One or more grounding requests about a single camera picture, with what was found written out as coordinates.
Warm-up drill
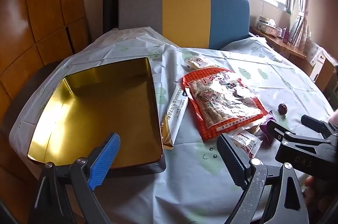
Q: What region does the dark grey chair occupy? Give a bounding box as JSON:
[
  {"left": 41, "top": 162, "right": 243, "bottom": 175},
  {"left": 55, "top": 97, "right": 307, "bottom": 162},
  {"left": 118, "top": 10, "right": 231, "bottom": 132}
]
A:
[{"left": 0, "top": 63, "right": 56, "bottom": 140}]

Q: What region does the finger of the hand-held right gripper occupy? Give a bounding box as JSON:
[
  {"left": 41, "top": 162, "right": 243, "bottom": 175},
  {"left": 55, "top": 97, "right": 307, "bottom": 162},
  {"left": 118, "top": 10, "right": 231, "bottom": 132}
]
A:
[
  {"left": 301, "top": 114, "right": 331, "bottom": 135},
  {"left": 265, "top": 120, "right": 326, "bottom": 147}
]

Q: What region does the purple snack packet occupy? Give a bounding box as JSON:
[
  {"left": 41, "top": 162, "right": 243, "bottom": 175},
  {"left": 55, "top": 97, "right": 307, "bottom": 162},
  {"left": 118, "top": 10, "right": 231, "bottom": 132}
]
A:
[{"left": 260, "top": 110, "right": 276, "bottom": 144}]

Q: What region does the white tablecloth with green clouds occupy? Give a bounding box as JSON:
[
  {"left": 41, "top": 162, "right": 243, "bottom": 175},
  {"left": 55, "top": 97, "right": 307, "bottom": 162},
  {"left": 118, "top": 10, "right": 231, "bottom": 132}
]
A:
[{"left": 9, "top": 26, "right": 334, "bottom": 224}]

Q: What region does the red peanut bag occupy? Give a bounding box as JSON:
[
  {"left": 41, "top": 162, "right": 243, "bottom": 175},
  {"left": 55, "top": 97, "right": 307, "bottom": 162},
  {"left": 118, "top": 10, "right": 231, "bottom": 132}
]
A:
[{"left": 183, "top": 67, "right": 268, "bottom": 142}]

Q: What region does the wooden wardrobe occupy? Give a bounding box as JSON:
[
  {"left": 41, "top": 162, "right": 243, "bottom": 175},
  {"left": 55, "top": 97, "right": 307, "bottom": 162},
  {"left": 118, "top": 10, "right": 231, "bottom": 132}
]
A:
[{"left": 0, "top": 0, "right": 91, "bottom": 224}]

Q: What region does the white gold stick packet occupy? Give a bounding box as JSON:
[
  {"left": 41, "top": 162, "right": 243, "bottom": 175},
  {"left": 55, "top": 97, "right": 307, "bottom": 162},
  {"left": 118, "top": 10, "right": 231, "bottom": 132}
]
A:
[{"left": 161, "top": 86, "right": 189, "bottom": 151}]

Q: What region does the gold tin box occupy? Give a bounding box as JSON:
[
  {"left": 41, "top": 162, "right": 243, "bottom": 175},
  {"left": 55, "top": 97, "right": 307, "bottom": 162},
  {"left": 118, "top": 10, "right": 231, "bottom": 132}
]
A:
[{"left": 26, "top": 57, "right": 166, "bottom": 174}]

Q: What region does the wooden side table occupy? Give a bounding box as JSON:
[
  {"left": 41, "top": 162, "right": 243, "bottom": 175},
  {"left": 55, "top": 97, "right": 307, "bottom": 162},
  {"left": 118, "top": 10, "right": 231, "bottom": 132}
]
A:
[{"left": 249, "top": 26, "right": 338, "bottom": 98}]

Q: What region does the small white red snack packet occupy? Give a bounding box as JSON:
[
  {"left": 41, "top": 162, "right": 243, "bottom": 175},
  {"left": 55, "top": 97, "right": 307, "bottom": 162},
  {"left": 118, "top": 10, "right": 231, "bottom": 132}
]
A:
[{"left": 228, "top": 132, "right": 262, "bottom": 158}]

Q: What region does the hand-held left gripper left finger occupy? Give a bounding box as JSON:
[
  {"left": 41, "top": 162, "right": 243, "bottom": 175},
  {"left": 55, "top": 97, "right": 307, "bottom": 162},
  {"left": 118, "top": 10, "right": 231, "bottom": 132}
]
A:
[{"left": 28, "top": 132, "right": 121, "bottom": 224}]

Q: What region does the patterned tissue box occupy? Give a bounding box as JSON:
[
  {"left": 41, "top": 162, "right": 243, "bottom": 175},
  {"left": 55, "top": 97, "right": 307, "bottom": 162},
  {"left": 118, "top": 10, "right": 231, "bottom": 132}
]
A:
[{"left": 257, "top": 23, "right": 283, "bottom": 37}]

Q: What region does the grey yellow blue chair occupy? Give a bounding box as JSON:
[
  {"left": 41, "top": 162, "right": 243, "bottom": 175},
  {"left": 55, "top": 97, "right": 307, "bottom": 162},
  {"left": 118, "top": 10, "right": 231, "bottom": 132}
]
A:
[{"left": 118, "top": 0, "right": 250, "bottom": 50}]

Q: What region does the clear flaky pastry packet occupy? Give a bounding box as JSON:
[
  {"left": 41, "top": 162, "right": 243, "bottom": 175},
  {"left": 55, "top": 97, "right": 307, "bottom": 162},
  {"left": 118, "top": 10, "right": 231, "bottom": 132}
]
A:
[{"left": 184, "top": 56, "right": 212, "bottom": 71}]

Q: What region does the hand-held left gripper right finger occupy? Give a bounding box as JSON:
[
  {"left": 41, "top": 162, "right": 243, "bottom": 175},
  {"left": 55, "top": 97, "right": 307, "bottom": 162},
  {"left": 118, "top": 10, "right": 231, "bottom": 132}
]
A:
[{"left": 217, "top": 134, "right": 311, "bottom": 224}]

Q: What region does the black rolled mat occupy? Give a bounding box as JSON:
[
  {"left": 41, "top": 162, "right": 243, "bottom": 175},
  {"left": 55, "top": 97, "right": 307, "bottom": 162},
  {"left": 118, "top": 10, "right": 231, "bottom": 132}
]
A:
[{"left": 102, "top": 0, "right": 122, "bottom": 33}]

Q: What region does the person's right hand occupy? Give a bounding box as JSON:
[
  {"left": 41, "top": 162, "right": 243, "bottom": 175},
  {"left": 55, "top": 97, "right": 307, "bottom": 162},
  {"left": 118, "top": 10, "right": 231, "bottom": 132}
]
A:
[{"left": 304, "top": 109, "right": 338, "bottom": 205}]

